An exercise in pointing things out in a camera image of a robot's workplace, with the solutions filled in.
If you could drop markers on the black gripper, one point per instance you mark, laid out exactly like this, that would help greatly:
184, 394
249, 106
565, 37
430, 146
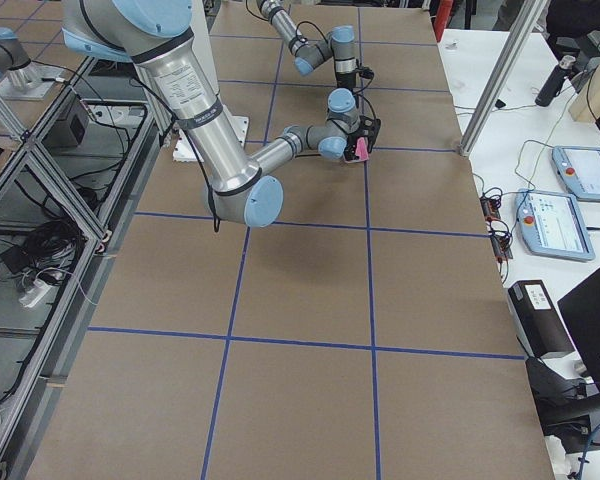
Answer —
354, 141
344, 80

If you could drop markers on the pink towel with grey back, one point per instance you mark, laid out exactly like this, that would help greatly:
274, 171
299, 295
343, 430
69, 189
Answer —
361, 153

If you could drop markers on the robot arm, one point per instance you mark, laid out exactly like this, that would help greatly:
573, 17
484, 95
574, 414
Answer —
157, 36
338, 45

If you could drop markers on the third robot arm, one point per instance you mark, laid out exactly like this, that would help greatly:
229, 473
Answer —
20, 77

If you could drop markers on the black electronics board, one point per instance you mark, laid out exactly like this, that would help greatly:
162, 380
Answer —
498, 230

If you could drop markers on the black water bottle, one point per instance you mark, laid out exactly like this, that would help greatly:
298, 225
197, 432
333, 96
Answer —
553, 85

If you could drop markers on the near teach pendant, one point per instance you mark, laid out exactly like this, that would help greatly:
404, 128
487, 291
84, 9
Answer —
551, 225

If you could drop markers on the teach pendant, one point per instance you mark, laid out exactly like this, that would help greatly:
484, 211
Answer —
551, 225
579, 170

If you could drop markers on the far teach pendant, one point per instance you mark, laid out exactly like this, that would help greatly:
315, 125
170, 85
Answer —
579, 170

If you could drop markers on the black box with label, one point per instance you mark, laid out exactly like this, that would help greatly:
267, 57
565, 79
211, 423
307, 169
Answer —
540, 328

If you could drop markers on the black monitor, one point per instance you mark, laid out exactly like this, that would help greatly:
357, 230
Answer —
580, 310

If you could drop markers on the white power strip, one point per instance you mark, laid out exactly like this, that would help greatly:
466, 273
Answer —
36, 292

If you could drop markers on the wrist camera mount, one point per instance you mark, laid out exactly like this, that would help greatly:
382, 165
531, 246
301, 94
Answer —
370, 128
365, 72

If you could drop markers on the aluminium frame post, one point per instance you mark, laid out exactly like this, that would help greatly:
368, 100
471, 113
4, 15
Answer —
518, 18

